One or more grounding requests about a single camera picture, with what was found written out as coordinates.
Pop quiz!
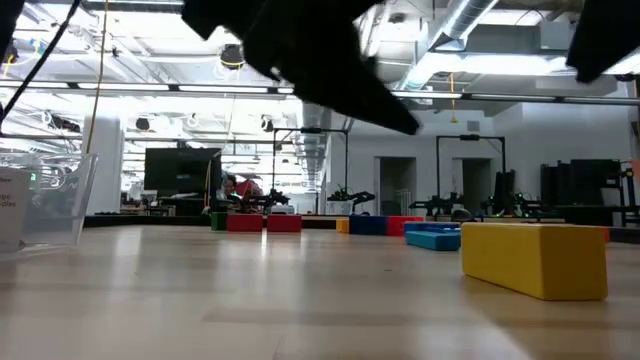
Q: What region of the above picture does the black dome fixture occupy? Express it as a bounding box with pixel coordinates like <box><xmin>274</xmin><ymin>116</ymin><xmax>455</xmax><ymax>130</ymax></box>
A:
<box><xmin>218</xmin><ymin>43</ymin><xmax>246</xmax><ymax>71</ymax></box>

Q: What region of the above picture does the black cabinet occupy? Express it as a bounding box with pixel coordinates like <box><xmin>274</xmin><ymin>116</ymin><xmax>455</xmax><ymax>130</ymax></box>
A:
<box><xmin>539</xmin><ymin>158</ymin><xmax>624</xmax><ymax>209</ymax></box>

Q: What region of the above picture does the yellow long block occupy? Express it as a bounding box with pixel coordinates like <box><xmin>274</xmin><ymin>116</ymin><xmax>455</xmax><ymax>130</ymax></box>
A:
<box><xmin>460</xmin><ymin>221</ymin><xmax>610</xmax><ymax>302</ymax></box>

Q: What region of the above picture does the blue rectangular block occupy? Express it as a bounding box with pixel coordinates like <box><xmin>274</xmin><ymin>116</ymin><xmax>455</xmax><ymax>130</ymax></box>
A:
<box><xmin>348</xmin><ymin>215</ymin><xmax>388</xmax><ymax>237</ymax></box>

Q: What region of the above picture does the red rectangular block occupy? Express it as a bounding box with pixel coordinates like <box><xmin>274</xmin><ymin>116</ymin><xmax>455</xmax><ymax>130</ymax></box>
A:
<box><xmin>266</xmin><ymin>214</ymin><xmax>303</xmax><ymax>234</ymax></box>
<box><xmin>226</xmin><ymin>213</ymin><xmax>265</xmax><ymax>233</ymax></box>

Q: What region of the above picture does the dark blue long block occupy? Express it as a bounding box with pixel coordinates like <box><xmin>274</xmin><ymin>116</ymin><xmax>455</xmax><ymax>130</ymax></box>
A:
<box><xmin>403</xmin><ymin>221</ymin><xmax>461</xmax><ymax>234</ymax></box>

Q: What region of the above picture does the silver slanted ventilation duct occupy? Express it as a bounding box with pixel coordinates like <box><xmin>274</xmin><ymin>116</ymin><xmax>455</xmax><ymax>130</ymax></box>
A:
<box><xmin>397</xmin><ymin>0</ymin><xmax>501</xmax><ymax>94</ymax></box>

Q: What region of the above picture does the red-orange long block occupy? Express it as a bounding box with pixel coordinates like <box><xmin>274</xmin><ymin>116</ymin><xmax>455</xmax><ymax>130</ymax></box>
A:
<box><xmin>386</xmin><ymin>215</ymin><xmax>425</xmax><ymax>238</ymax></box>

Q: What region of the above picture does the light blue block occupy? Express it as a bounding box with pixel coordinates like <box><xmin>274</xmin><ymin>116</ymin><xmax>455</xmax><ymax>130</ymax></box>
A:
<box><xmin>404</xmin><ymin>230</ymin><xmax>462</xmax><ymax>253</ymax></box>

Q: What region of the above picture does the red bag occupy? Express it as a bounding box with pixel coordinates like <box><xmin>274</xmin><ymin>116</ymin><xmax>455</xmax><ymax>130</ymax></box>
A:
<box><xmin>234</xmin><ymin>178</ymin><xmax>265</xmax><ymax>211</ymax></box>

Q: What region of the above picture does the black monitor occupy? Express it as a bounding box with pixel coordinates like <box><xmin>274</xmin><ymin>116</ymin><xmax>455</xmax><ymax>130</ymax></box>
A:
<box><xmin>144</xmin><ymin>147</ymin><xmax>223</xmax><ymax>200</ymax></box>

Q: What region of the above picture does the black gantry frame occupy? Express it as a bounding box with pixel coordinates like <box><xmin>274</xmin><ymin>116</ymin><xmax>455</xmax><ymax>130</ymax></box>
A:
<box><xmin>435</xmin><ymin>133</ymin><xmax>507</xmax><ymax>217</ymax></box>

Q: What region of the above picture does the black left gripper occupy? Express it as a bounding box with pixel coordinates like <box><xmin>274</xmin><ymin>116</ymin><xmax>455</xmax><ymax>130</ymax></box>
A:
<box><xmin>180</xmin><ymin>0</ymin><xmax>421</xmax><ymax>137</ymax></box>

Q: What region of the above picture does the long linear light fixture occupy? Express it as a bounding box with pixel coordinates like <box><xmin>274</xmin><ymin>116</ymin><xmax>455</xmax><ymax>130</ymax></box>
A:
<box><xmin>0</xmin><ymin>79</ymin><xmax>640</xmax><ymax>107</ymax></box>

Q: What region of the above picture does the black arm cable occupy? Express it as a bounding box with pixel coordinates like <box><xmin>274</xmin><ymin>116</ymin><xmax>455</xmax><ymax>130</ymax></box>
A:
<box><xmin>0</xmin><ymin>0</ymin><xmax>84</xmax><ymax>124</ymax></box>

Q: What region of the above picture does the silver round ventilation duct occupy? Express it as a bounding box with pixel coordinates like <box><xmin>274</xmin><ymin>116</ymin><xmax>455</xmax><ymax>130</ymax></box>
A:
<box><xmin>299</xmin><ymin>99</ymin><xmax>335</xmax><ymax>134</ymax></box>

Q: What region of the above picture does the clear plastic bin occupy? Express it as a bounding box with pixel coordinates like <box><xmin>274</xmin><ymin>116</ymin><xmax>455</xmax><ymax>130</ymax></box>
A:
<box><xmin>0</xmin><ymin>152</ymin><xmax>100</xmax><ymax>262</ymax></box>

